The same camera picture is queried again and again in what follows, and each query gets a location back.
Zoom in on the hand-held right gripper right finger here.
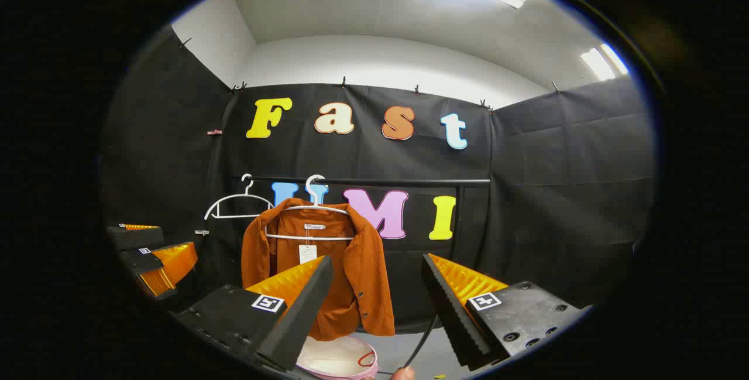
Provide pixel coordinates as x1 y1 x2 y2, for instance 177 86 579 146
421 253 586 369

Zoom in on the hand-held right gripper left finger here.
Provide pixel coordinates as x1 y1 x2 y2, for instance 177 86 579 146
173 255 334 372

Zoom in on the pink laundry hamper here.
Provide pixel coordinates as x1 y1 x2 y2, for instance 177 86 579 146
296 335 379 380

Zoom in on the orange corduroy jacket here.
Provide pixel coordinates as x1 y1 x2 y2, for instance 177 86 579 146
241 197 396 341

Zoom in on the white plastic clothes hanger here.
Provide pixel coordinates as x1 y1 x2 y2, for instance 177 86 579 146
264 174 356 242
204 173 276 221

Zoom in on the black backdrop cloth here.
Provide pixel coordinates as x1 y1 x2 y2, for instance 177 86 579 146
99 24 656 334

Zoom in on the row of black cloth clips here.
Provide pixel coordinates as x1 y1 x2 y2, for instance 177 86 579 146
178 37 562 111

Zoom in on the small ceiling light panel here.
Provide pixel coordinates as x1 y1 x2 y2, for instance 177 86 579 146
580 43 630 81

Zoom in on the black cable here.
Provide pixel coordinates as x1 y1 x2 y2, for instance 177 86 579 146
403 314 439 369

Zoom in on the black clothes rail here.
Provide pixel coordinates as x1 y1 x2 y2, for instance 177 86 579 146
234 175 492 263

